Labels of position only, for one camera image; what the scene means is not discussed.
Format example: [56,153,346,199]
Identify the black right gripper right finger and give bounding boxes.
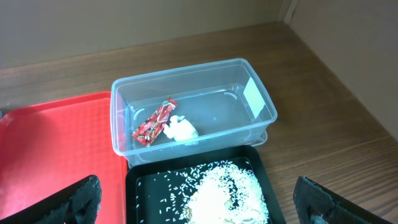
[293,176,391,224]

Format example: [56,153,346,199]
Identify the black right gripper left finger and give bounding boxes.
[1,175,102,224]

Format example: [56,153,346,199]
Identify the red snack wrapper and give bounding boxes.
[132,97,178,147]

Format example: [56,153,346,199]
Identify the white napkin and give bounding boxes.
[163,115,198,141]

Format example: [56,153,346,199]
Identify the black waste tray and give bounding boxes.
[126,146,285,223]

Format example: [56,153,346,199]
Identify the rice food waste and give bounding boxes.
[154,160,271,224]

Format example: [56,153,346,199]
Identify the red serving tray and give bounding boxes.
[1,91,127,223]

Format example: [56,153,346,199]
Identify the white label on bin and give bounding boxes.
[243,78,265,119]

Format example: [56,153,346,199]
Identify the clear plastic bin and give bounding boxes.
[110,58,277,166]

